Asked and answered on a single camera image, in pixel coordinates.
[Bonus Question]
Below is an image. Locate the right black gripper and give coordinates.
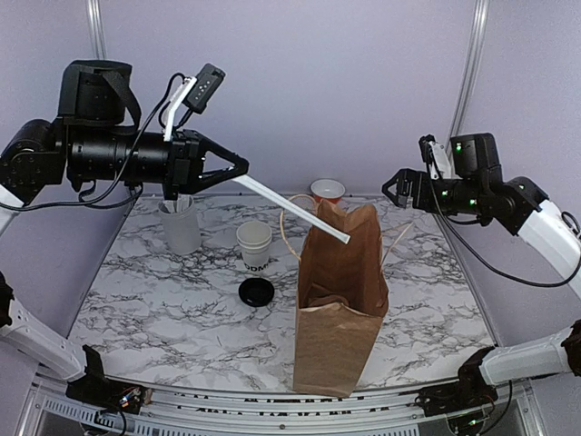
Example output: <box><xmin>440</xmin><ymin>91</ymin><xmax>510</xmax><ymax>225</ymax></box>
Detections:
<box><xmin>383</xmin><ymin>168</ymin><xmax>486</xmax><ymax>215</ymax></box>

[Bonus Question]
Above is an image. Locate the white straw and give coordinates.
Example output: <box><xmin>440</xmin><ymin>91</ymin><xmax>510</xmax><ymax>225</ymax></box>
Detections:
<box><xmin>232</xmin><ymin>174</ymin><xmax>350</xmax><ymax>244</ymax></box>

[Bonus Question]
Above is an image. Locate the stack of white paper cups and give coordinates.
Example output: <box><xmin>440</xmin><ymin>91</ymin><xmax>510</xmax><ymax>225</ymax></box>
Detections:
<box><xmin>236</xmin><ymin>221</ymin><xmax>272</xmax><ymax>273</ymax></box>

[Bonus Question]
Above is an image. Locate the brown paper bag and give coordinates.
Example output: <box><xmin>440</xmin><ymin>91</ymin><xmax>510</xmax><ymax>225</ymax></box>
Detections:
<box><xmin>292</xmin><ymin>200</ymin><xmax>389</xmax><ymax>398</ymax></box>

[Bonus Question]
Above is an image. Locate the black plastic cup lid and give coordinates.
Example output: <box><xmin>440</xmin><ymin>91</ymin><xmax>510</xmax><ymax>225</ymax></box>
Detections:
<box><xmin>238</xmin><ymin>277</ymin><xmax>274</xmax><ymax>308</ymax></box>

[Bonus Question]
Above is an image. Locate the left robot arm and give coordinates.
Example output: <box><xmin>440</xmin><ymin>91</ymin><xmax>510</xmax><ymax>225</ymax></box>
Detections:
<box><xmin>1</xmin><ymin>60</ymin><xmax>249</xmax><ymax>415</ymax></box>

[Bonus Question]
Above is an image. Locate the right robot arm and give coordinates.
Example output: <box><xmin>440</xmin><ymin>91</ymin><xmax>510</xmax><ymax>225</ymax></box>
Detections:
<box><xmin>381</xmin><ymin>133</ymin><xmax>580</xmax><ymax>416</ymax></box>

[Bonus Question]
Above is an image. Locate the orange bowl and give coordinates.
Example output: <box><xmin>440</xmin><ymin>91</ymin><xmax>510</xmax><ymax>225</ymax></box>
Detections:
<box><xmin>310</xmin><ymin>179</ymin><xmax>345</xmax><ymax>203</ymax></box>

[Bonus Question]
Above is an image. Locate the white canister with stirrers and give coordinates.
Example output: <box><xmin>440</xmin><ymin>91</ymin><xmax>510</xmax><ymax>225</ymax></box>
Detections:
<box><xmin>158</xmin><ymin>195</ymin><xmax>202</xmax><ymax>255</ymax></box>

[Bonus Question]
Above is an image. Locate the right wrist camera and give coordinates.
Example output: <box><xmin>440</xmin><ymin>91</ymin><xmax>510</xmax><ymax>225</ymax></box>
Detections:
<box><xmin>419</xmin><ymin>134</ymin><xmax>454</xmax><ymax>180</ymax></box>

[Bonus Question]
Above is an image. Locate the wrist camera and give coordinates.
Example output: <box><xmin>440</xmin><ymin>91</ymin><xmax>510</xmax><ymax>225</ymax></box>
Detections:
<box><xmin>419</xmin><ymin>134</ymin><xmax>454</xmax><ymax>180</ymax></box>
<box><xmin>160</xmin><ymin>64</ymin><xmax>226</xmax><ymax>143</ymax></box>

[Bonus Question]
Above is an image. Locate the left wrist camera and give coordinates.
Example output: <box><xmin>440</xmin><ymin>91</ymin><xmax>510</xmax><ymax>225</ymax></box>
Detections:
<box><xmin>160</xmin><ymin>64</ymin><xmax>226</xmax><ymax>143</ymax></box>

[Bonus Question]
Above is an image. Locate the right aluminium frame post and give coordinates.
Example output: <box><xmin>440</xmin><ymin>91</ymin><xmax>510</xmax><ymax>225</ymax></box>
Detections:
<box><xmin>448</xmin><ymin>0</ymin><xmax>490</xmax><ymax>137</ymax></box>

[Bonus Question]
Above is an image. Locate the aluminium frame post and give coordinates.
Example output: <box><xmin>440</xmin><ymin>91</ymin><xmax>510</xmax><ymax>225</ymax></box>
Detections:
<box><xmin>448</xmin><ymin>0</ymin><xmax>490</xmax><ymax>137</ymax></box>
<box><xmin>85</xmin><ymin>0</ymin><xmax>108</xmax><ymax>60</ymax></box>

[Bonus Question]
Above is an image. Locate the left aluminium frame post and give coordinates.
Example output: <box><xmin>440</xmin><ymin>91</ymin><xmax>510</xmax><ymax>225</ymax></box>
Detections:
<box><xmin>85</xmin><ymin>0</ymin><xmax>108</xmax><ymax>60</ymax></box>

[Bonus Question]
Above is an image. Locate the aluminium front rail base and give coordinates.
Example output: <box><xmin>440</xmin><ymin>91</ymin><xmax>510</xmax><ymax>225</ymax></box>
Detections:
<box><xmin>15</xmin><ymin>368</ymin><xmax>547</xmax><ymax>435</ymax></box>

